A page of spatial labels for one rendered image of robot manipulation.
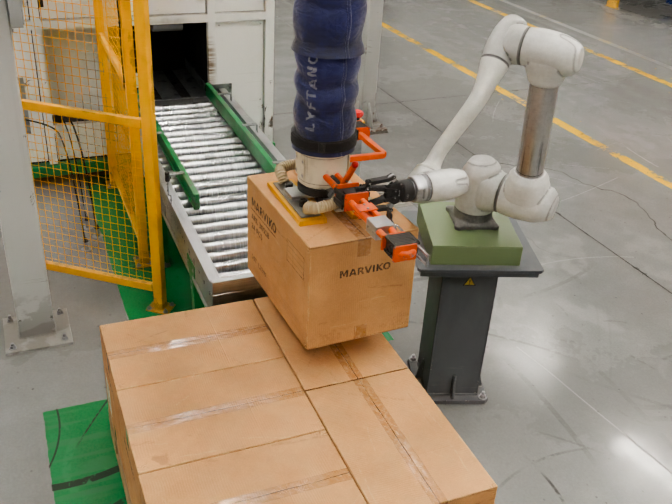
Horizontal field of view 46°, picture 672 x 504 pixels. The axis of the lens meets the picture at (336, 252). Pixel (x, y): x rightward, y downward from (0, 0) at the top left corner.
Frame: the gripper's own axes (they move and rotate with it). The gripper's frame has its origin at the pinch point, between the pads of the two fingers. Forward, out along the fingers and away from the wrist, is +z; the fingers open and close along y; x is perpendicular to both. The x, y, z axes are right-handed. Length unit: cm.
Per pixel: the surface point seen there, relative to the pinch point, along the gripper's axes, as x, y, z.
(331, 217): 12.4, 12.9, 2.3
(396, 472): -57, 64, 7
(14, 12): 120, -35, 90
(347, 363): -3, 65, 0
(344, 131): 16.3, -16.3, -2.7
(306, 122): 20.6, -19.1, 9.0
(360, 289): -5.1, 32.3, -2.0
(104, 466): 30, 118, 86
